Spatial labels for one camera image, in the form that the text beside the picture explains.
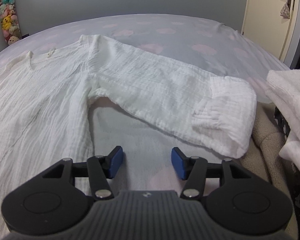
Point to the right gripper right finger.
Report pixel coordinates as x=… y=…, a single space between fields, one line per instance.
x=192 y=170

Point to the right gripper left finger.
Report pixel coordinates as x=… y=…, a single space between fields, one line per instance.
x=101 y=168

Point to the white muslin shirt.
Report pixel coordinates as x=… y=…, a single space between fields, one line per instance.
x=44 y=102

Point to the beige fleece blanket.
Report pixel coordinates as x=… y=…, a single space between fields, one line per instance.
x=262 y=157

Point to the polka dot bed sheet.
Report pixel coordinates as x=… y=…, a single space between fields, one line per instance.
x=207 y=44

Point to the white towel stack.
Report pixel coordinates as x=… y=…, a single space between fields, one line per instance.
x=283 y=89

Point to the cream door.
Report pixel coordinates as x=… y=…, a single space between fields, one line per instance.
x=264 y=26

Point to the plush toy storage tube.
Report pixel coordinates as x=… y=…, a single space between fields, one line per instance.
x=9 y=21

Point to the patterned pouch on handle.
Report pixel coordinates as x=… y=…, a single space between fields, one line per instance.
x=285 y=11

